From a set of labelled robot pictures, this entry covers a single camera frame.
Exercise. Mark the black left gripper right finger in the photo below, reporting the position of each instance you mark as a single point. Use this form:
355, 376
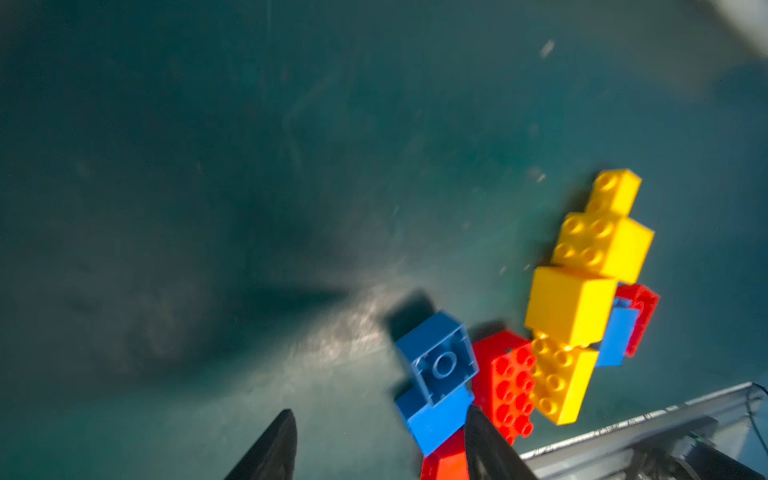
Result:
488, 454

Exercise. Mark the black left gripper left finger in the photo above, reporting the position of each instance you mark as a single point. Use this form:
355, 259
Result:
273, 455

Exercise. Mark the red lego bottom brick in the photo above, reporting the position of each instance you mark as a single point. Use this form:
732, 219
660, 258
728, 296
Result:
448, 462

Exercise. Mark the blue lego bottom brick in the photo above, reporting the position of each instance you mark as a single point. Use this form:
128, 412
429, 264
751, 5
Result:
431, 426

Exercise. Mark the red lego long lower brick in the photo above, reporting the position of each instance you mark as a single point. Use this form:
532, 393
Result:
504, 383

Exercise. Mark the blue lego upturned brick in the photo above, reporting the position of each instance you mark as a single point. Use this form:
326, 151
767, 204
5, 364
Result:
439, 357

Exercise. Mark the blue lego middle brick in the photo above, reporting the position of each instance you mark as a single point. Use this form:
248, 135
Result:
619, 329

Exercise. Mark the red lego right brick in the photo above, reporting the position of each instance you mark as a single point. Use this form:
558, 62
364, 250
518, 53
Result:
645, 302

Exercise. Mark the yellow lego long brick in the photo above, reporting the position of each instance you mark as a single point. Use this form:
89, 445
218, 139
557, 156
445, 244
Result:
609, 245

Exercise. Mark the white left bin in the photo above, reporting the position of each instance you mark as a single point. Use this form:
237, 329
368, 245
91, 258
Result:
746, 20

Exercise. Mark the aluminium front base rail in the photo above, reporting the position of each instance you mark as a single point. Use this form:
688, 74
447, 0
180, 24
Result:
699, 439

